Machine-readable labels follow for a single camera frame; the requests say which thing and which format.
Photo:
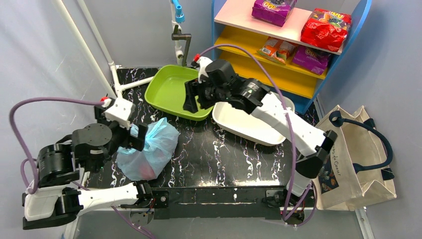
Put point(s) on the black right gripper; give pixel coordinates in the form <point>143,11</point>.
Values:
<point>193,93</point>

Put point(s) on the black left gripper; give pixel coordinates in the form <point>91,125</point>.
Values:
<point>139,136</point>

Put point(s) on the light blue printed plastic bag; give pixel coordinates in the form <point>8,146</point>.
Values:
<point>160,143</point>

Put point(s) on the purple snack bag top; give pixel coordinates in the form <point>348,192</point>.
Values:
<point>275,12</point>

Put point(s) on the purple snack bag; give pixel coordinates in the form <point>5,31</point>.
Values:
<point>311,59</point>
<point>275,12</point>

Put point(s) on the cream canvas tote bag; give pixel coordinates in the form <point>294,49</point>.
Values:
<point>356,173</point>

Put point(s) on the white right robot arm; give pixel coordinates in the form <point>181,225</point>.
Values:
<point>313,144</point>

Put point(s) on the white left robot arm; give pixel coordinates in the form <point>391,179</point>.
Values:
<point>49,201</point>

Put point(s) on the orange snack bag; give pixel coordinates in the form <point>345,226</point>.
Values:
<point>277,50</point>

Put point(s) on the purple snack bag lower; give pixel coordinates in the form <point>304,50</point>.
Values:
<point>311,59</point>

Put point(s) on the red snack bag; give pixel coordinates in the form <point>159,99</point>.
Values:
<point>326,29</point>

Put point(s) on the white rectangular tray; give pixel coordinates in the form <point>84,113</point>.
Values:
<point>244,125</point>

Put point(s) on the green rectangular tray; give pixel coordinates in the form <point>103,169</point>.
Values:
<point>166,92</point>

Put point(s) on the grey faucet on pipe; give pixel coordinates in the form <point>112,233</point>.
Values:
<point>182,40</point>

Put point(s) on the blue shelf with coloured boards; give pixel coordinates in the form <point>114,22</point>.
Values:
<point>263,39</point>

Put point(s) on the white pipe frame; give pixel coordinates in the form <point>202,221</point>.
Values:
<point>95,49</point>

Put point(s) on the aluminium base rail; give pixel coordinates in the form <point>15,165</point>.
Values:
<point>216,181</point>

